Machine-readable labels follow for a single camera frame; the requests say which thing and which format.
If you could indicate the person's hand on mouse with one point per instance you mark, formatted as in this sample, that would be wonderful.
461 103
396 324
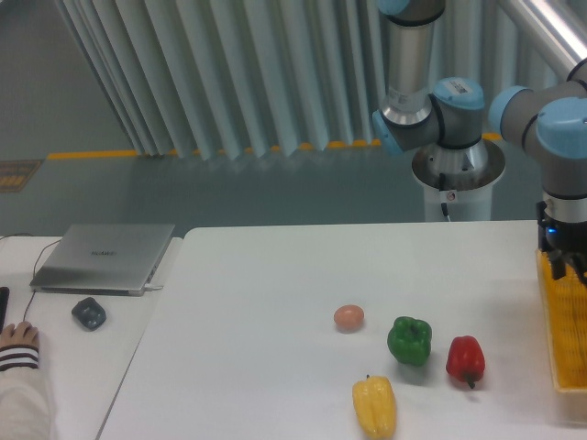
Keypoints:
23 334

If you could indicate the yellow woven basket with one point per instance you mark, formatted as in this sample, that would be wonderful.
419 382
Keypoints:
564 306

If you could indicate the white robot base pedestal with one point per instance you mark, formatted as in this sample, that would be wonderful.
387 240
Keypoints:
458 183

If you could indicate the yellow bell pepper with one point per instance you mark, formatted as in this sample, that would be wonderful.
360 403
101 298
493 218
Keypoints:
375 407

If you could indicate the red bell pepper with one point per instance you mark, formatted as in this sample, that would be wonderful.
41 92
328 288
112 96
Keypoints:
466 361

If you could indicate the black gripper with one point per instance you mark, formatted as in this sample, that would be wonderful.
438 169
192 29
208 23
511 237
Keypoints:
559 237

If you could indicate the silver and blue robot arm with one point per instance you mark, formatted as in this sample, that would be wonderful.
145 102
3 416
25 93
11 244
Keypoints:
548 125

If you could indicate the silver Huawei laptop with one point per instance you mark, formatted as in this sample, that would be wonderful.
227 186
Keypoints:
111 259

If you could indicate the white striped sleeve forearm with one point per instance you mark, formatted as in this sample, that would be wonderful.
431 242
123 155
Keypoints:
25 405

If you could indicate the green bell pepper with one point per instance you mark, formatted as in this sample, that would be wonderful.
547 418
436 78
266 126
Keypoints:
409 341

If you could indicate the grey folding screen partition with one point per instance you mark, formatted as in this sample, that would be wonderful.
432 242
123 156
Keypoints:
236 76

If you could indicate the black phone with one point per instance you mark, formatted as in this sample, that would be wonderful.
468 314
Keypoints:
4 298

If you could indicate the brown egg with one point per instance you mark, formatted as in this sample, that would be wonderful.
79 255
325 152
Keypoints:
349 317

